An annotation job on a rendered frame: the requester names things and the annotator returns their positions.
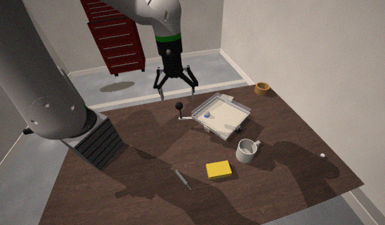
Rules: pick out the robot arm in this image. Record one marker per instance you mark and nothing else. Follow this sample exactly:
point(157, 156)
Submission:
point(41, 91)

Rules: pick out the grey metal mug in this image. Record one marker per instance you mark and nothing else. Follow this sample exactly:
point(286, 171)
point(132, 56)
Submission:
point(249, 148)

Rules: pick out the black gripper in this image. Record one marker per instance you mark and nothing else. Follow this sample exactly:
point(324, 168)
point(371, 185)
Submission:
point(171, 63)

